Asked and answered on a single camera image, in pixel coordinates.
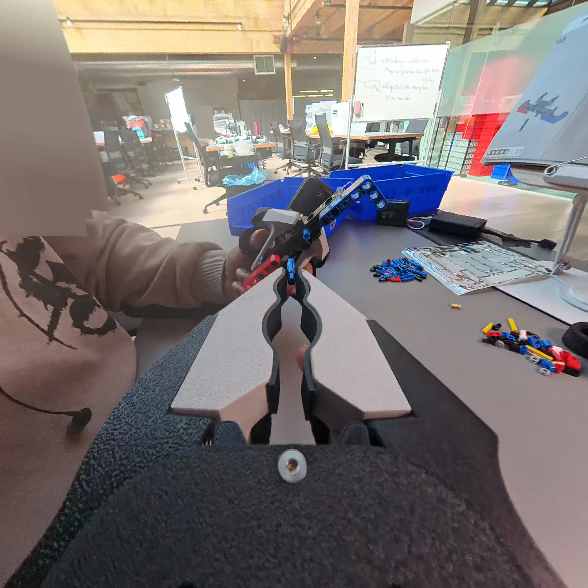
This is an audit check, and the shiny sticker sheet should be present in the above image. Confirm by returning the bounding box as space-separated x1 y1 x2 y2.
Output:
402 240 552 296

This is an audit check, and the open instruction booklet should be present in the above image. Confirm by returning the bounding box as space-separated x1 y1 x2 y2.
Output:
481 11 588 168

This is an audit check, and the pile of mixed small pieces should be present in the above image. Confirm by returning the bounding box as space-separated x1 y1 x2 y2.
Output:
481 317 582 378

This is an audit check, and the white board on stand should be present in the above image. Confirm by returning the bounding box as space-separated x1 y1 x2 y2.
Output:
164 86 194 185

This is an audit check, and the black power cable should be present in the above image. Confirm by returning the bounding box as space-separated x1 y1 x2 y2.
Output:
484 227 558 251

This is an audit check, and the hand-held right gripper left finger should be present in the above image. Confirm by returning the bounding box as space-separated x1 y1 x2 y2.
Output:
171 268 287 445

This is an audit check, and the wooden pillar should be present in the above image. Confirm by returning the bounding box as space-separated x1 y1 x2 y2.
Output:
341 0 361 104

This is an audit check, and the whiteboard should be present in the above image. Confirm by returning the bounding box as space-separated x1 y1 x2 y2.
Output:
352 43 451 124

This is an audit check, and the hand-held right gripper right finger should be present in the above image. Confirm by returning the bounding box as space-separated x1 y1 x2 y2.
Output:
296 269 413 437

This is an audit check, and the pile of blue red pins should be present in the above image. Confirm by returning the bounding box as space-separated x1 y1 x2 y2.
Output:
370 257 428 283

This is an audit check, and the shelf of red bins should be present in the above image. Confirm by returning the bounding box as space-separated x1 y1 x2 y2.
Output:
437 111 522 178

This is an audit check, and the grey desk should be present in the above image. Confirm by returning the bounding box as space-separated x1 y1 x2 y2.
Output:
133 216 588 584

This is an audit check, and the black case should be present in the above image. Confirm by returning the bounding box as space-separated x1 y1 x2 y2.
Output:
375 199 411 228

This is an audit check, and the black power adapter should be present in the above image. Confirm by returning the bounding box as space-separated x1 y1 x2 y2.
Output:
429 211 488 239

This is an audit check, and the black office chair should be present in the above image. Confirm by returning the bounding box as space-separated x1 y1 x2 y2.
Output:
185 121 229 215
102 129 153 205
314 113 364 176

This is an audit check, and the person's left hand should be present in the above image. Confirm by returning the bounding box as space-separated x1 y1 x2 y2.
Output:
224 229 272 300

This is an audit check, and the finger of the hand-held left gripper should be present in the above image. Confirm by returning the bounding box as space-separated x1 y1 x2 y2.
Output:
303 236 331 268
250 209 302 273

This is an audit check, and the black red blue beam assembly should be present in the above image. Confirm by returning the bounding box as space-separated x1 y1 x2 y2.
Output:
242 175 388 292

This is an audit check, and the silver book stand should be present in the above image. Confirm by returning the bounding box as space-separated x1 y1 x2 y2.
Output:
498 156 588 325

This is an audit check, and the black toy tyre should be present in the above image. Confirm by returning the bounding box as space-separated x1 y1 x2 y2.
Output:
561 322 588 359

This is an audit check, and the long wooden work table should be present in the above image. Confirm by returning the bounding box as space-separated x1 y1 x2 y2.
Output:
307 131 424 162

